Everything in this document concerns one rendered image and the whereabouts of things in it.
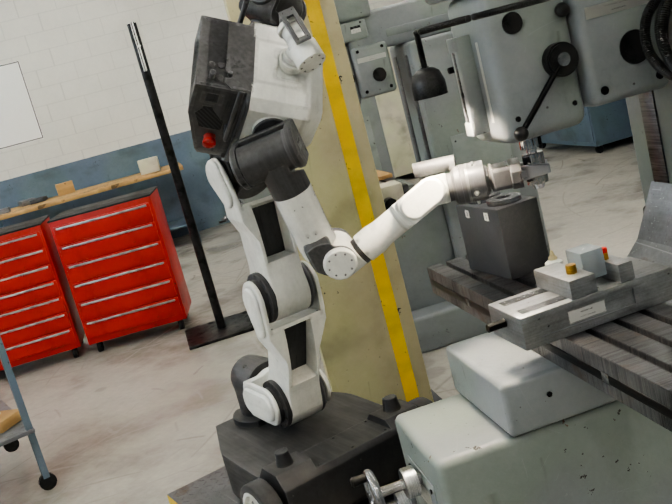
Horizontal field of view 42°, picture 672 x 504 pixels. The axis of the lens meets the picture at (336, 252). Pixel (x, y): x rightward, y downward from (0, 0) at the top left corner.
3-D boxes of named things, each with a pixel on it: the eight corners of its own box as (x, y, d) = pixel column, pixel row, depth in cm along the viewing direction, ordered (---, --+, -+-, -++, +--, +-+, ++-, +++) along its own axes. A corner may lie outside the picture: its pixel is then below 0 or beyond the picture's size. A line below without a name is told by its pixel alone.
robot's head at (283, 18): (292, 64, 195) (291, 45, 188) (274, 34, 197) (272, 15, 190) (317, 53, 196) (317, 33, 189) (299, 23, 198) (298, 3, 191)
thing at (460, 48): (474, 136, 188) (452, 38, 184) (467, 136, 192) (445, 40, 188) (491, 131, 189) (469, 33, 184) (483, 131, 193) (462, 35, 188)
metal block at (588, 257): (585, 281, 181) (579, 254, 180) (570, 276, 187) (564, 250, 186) (607, 274, 182) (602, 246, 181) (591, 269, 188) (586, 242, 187)
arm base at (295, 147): (251, 205, 194) (226, 168, 187) (249, 169, 204) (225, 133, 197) (313, 179, 192) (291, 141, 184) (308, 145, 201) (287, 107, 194)
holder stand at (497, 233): (511, 280, 224) (495, 205, 220) (469, 269, 244) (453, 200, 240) (551, 266, 227) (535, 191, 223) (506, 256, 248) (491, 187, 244)
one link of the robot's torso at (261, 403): (248, 418, 265) (236, 378, 262) (304, 392, 275) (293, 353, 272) (280, 434, 247) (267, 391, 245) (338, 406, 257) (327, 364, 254)
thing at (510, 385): (513, 440, 184) (501, 387, 181) (453, 390, 217) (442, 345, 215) (721, 365, 193) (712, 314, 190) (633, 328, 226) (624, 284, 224)
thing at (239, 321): (189, 350, 580) (91, 29, 536) (185, 332, 628) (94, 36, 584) (262, 327, 589) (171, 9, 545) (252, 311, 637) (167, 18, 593)
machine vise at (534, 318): (526, 351, 175) (515, 299, 173) (493, 334, 189) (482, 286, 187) (677, 298, 182) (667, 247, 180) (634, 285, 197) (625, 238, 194)
